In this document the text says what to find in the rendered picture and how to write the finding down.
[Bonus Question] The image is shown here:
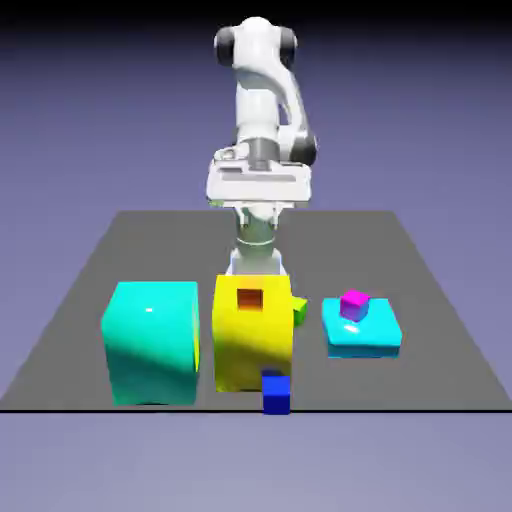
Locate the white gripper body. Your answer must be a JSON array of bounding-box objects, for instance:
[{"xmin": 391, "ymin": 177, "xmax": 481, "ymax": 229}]
[{"xmin": 205, "ymin": 159, "xmax": 313, "ymax": 210}]

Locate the small green cube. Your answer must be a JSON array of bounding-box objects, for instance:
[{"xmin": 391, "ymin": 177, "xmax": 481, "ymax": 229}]
[{"xmin": 291, "ymin": 296, "xmax": 309, "ymax": 326}]

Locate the small magenta cube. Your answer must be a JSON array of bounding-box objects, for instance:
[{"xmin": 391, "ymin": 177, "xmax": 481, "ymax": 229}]
[{"xmin": 339, "ymin": 289, "xmax": 371, "ymax": 323}]

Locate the small blue cube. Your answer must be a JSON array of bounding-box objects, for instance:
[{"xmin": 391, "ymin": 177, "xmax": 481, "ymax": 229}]
[{"xmin": 261, "ymin": 369, "xmax": 292, "ymax": 416}]

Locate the large yellow box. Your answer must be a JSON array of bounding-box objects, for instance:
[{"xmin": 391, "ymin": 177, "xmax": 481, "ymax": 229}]
[{"xmin": 212, "ymin": 273, "xmax": 296, "ymax": 393}]

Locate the flat cyan box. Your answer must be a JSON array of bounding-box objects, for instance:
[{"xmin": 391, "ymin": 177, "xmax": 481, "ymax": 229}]
[{"xmin": 321, "ymin": 296, "xmax": 403, "ymax": 359}]

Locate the large turquoise box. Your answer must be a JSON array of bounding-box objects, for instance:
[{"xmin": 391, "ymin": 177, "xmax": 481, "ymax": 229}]
[{"xmin": 100, "ymin": 280, "xmax": 201, "ymax": 407}]

